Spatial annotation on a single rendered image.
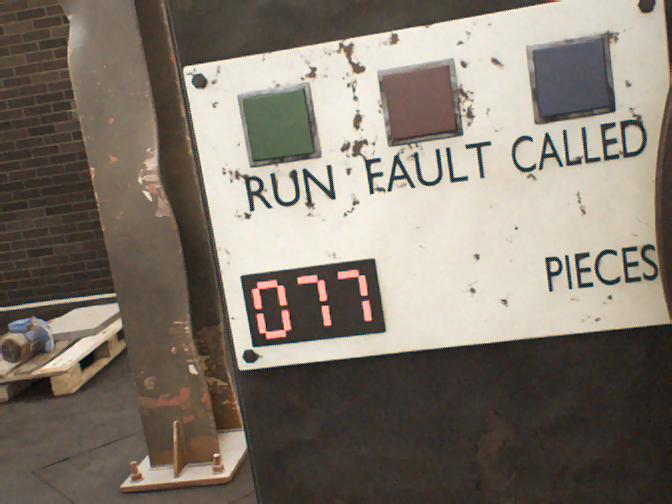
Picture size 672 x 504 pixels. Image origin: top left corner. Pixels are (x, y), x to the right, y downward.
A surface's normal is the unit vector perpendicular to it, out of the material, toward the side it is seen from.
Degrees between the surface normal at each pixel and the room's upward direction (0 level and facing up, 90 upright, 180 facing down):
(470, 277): 90
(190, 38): 90
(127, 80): 90
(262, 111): 90
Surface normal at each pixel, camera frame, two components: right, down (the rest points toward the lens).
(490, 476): -0.15, 0.18
